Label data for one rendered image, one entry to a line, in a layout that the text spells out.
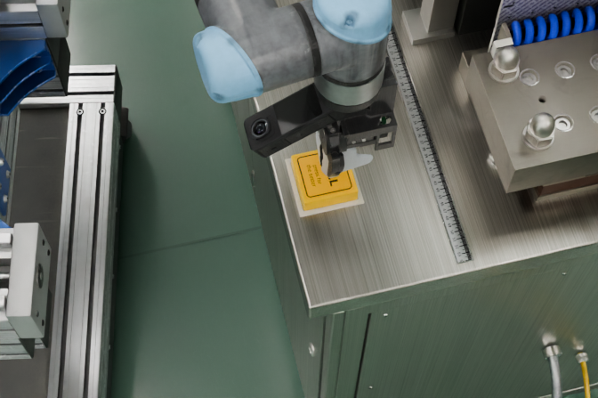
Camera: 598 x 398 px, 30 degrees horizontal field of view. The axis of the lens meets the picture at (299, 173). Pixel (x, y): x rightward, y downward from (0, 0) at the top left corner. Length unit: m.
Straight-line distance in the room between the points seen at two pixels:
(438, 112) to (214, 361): 0.97
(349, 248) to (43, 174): 1.00
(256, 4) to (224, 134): 1.39
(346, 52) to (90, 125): 1.22
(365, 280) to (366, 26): 0.40
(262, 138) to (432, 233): 0.27
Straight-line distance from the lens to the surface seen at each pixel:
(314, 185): 1.38
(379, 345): 1.56
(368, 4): 1.07
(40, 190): 2.23
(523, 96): 1.34
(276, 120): 1.24
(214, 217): 2.38
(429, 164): 1.43
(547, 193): 1.42
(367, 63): 1.12
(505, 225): 1.40
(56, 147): 2.26
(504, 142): 1.31
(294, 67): 1.08
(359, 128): 1.24
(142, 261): 2.36
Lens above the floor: 2.16
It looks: 63 degrees down
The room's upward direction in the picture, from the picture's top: straight up
